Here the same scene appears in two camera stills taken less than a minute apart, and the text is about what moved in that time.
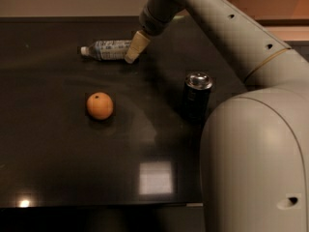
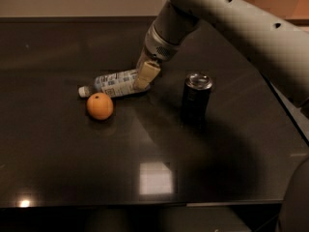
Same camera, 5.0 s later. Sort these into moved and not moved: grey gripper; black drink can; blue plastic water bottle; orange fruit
Moved: grey gripper; blue plastic water bottle
Not moved: black drink can; orange fruit
